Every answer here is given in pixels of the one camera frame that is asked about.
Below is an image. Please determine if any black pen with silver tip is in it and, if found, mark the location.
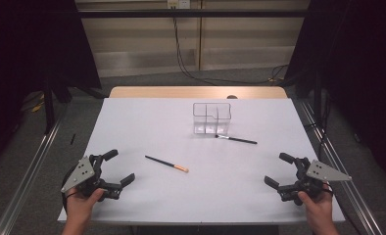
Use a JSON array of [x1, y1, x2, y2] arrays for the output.
[[215, 133, 259, 145]]

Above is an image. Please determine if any clear plastic organizer box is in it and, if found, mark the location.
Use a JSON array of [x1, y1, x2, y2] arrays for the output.
[[192, 102, 232, 136]]

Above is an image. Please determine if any black curtain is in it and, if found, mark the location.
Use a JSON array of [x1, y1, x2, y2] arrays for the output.
[[0, 0, 103, 174], [282, 0, 386, 189]]

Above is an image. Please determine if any person's left hand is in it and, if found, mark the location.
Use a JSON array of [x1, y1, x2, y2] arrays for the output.
[[65, 188, 106, 227]]

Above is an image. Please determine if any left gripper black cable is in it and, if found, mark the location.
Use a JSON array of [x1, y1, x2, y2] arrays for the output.
[[60, 163, 81, 213]]

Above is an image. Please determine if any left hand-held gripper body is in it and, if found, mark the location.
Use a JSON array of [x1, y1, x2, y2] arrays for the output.
[[61, 155, 121, 201]]

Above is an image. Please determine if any metal floor rail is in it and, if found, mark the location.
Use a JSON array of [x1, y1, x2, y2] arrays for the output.
[[0, 106, 69, 235], [298, 98, 385, 235]]

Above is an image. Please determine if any black stand post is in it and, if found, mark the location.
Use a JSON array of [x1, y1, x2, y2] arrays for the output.
[[313, 70, 324, 125], [43, 73, 57, 135]]

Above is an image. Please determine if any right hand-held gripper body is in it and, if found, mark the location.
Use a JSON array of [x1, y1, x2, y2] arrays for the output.
[[277, 156, 353, 207]]

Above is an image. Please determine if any person's right hand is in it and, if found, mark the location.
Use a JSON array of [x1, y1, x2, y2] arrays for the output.
[[297, 187, 337, 228]]

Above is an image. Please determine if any black brush with orange tip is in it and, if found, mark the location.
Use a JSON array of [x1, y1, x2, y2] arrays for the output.
[[144, 155, 190, 173]]

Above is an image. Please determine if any black horizontal bar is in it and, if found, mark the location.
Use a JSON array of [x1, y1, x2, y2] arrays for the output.
[[77, 8, 311, 20]]

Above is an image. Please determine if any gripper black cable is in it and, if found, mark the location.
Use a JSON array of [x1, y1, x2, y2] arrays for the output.
[[322, 182, 335, 198], [60, 163, 81, 213]]

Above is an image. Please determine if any yellow floor cable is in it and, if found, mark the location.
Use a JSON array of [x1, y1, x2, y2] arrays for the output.
[[30, 94, 47, 114]]

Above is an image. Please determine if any black wall cable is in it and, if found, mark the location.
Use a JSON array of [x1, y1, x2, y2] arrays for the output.
[[171, 6, 289, 86]]

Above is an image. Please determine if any white wall socket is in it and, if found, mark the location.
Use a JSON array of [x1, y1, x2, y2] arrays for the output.
[[167, 0, 192, 10]]

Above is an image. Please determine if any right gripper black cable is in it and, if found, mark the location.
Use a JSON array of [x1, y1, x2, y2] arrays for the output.
[[322, 182, 335, 198]]

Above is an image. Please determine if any white table sheet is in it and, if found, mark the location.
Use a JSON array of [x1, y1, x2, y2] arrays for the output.
[[57, 97, 346, 226]]

